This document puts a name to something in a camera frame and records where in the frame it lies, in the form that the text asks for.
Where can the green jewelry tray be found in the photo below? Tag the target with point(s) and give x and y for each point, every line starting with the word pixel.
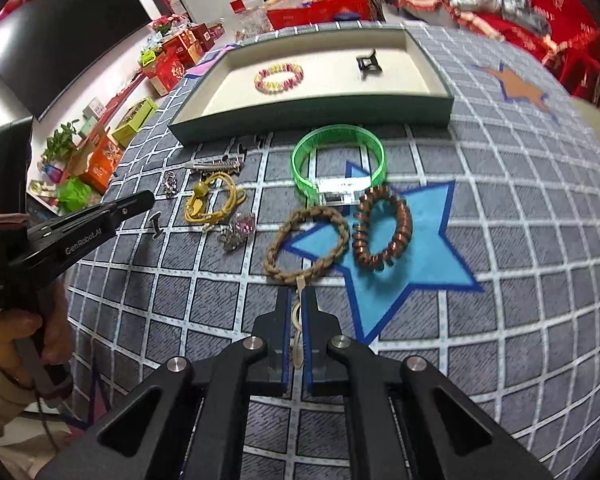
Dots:
pixel 320 92

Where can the small black clip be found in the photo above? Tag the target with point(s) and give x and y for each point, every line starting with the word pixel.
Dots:
pixel 155 225

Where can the green gift box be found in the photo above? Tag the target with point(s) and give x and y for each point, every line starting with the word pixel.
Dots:
pixel 135 120

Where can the green plastic bangle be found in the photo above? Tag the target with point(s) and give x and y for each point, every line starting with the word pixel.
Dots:
pixel 298 172

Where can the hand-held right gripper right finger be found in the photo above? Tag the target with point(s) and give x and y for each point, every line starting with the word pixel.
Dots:
pixel 306 345

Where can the small silver earrings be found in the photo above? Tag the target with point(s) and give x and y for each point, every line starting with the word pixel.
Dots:
pixel 168 187

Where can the green bag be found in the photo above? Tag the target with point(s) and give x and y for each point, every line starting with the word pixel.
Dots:
pixel 72 192

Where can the black hair claw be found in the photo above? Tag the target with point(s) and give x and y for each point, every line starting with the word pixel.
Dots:
pixel 366 61

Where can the black television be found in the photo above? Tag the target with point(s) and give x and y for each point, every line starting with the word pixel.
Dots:
pixel 55 45

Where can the pink flower bouquet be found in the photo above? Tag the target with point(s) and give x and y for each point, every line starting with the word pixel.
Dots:
pixel 170 23

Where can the red sofa blanket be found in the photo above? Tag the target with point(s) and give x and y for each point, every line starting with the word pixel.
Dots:
pixel 570 25

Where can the grey checked star tablecloth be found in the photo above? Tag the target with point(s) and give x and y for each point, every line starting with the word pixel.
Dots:
pixel 505 260

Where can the person's left hand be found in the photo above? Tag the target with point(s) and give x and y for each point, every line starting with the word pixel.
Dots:
pixel 56 330

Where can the red gift box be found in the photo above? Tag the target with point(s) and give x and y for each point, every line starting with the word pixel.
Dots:
pixel 185 42
pixel 167 72

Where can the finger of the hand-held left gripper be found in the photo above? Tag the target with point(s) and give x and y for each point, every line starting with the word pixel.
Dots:
pixel 125 207

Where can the green potted plant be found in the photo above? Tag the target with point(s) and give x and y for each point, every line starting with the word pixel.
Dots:
pixel 60 142

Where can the orange box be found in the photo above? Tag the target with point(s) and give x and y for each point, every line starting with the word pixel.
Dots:
pixel 100 165

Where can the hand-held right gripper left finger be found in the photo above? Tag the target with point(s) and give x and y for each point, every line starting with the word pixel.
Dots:
pixel 286 345

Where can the red basket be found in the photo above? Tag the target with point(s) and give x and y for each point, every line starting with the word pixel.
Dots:
pixel 325 10

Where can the pink crystal brooch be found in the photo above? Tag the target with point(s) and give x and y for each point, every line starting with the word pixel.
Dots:
pixel 237 230

